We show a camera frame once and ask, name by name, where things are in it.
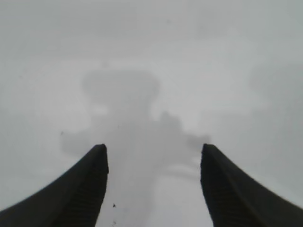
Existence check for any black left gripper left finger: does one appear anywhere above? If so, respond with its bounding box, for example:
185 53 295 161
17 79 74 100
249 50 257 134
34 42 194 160
0 144 109 227

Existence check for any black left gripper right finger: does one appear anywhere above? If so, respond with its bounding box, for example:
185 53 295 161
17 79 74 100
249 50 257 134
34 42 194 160
200 143 303 227

